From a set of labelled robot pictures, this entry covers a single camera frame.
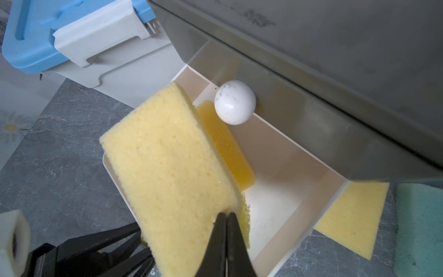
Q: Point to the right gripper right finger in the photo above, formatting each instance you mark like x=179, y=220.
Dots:
x=238, y=261

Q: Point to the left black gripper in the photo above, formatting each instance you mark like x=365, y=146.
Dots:
x=112, y=252

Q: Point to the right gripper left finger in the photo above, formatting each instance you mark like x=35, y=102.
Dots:
x=214, y=260

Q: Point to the pale yellow sponge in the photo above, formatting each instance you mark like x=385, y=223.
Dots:
x=173, y=177

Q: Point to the bright yellow sponge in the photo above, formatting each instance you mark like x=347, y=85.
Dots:
x=227, y=146

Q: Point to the yellow green-backed sponge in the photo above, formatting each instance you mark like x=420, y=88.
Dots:
x=353, y=219

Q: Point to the light green sponge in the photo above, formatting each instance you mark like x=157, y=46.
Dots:
x=419, y=238

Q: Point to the green three-drawer cabinet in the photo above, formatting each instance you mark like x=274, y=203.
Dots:
x=346, y=91

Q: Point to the blue lid storage box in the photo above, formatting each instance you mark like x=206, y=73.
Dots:
x=115, y=47

